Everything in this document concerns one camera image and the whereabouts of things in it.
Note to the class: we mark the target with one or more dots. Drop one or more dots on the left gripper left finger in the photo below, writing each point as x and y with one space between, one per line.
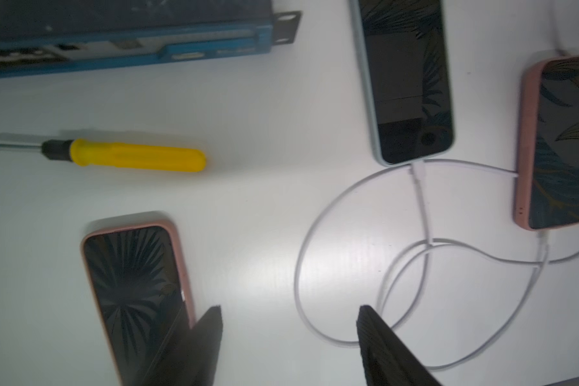
181 353

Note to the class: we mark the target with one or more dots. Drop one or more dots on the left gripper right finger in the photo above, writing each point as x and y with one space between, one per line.
386 359

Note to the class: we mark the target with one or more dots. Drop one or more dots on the phone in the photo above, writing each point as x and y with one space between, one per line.
142 292
404 65
547 186

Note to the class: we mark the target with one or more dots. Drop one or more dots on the yellow handled screwdriver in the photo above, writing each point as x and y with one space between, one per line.
115 154

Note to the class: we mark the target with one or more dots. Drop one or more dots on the dark grey network switch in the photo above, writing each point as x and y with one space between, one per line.
43 37

